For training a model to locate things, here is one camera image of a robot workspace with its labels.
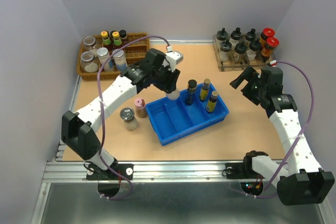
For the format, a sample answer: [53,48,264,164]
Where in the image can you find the green lid spice jar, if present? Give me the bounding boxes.
[166,88,180,100]

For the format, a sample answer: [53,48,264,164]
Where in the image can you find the amber oil bottle black cap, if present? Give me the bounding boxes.
[185,79,197,105]

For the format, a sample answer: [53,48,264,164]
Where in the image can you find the black top cruet back middle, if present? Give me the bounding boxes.
[229,27,242,47]

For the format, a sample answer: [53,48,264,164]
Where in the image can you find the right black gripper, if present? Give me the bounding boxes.
[230,66,267,105]

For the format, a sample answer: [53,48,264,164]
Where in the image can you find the black top cruet front middle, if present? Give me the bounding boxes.
[233,41,247,63]

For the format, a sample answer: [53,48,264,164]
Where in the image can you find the black top cruet back right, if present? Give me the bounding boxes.
[245,28,256,44]

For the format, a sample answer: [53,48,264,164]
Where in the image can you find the aluminium frame rail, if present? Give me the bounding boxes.
[41,159,287,184]

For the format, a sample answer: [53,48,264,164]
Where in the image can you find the red lid jar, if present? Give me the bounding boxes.
[260,27,275,45]
[260,37,279,61]

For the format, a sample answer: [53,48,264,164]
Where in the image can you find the silver lid grinder jar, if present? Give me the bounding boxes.
[120,108,138,131]

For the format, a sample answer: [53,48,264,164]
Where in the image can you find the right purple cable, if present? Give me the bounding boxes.
[245,60,316,199]

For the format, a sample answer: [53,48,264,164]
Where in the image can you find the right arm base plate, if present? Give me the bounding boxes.
[222,162,262,179]

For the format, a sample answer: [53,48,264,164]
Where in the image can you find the pink lid spice jar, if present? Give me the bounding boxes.
[134,98,148,118]

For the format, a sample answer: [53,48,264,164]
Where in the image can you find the black cruet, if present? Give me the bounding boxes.
[229,27,242,47]
[219,39,232,62]
[216,28,228,43]
[246,38,261,61]
[245,28,256,44]
[233,41,247,63]

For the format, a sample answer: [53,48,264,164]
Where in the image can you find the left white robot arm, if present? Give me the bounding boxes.
[61,47,183,179]

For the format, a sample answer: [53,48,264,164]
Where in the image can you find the dark sauce bottle black cap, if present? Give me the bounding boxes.
[119,29,129,46]

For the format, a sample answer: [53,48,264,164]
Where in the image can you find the red lid jar front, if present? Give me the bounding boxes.
[260,37,279,61]

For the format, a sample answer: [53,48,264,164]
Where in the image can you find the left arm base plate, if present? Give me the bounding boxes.
[83,162,134,181]

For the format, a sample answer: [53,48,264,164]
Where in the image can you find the purple cable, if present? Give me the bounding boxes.
[97,35,174,200]
[245,60,316,199]

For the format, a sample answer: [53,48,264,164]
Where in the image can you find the clear glass jar front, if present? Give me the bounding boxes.
[80,51,100,73]

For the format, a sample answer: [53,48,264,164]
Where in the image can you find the clear glass jar back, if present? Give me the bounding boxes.
[82,36,102,57]

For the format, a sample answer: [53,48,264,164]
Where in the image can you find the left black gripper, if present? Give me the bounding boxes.
[151,61,180,94]

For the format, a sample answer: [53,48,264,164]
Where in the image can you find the clear acrylic cruet rack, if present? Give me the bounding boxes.
[212,34,276,72]

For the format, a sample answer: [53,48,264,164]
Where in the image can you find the green label sauce bottle right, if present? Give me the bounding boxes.
[110,30,123,50]

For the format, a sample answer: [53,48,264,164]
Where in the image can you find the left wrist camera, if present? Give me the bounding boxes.
[166,51,184,70]

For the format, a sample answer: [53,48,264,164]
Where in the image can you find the wicker divided basket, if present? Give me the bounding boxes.
[77,33,150,81]

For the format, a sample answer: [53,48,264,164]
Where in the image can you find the tall jar white contents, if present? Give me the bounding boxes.
[97,47,114,72]

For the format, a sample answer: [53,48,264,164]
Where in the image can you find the red lid jar back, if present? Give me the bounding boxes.
[260,27,275,45]

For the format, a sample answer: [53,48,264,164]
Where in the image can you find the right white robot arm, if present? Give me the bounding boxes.
[230,66,335,206]

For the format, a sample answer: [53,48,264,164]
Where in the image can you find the yellow label bottle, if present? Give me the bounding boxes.
[199,78,211,101]
[205,91,218,113]

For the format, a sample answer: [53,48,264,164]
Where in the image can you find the blue divided plastic bin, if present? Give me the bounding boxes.
[146,83,229,146]

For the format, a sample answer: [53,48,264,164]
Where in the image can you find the black top cruet front left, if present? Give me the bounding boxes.
[219,39,232,62]

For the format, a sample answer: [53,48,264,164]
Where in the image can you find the black top cruet front right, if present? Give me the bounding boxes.
[246,38,261,61]

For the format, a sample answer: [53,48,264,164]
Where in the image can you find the black top cruet back left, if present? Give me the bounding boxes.
[216,28,228,43]

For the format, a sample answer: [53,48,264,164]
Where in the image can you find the clear glass jar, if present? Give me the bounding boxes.
[82,36,102,57]
[80,51,100,73]

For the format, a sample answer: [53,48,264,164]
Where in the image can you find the tall jar blue label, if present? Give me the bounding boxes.
[112,49,128,71]

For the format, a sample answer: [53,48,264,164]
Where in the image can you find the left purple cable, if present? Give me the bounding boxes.
[97,35,174,200]

